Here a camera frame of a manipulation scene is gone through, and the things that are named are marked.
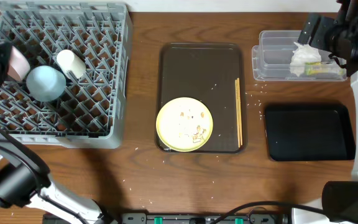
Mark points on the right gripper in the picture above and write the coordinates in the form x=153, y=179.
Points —
x=317, y=28

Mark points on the white tissue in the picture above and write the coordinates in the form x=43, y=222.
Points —
x=304, y=54

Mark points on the green snack wrapper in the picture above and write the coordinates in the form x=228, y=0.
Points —
x=316, y=68

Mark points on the light blue bowl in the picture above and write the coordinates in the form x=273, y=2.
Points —
x=45, y=83

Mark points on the cream plastic cup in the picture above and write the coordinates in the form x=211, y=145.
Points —
x=68, y=61

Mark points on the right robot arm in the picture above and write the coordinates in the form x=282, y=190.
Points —
x=339, y=200

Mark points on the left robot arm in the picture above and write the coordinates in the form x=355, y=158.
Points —
x=25, y=179

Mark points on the clear plastic bin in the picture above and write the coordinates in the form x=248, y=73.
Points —
x=271, y=58

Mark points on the grey plastic dish rack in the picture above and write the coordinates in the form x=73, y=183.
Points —
x=90, y=111

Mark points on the black tray bin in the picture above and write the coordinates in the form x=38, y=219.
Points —
x=309, y=132

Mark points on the dark brown serving tray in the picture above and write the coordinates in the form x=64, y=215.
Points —
x=206, y=72

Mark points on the yellow plate with crumbs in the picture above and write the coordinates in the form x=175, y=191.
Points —
x=184, y=124

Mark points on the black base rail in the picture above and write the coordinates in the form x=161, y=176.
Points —
x=255, y=218

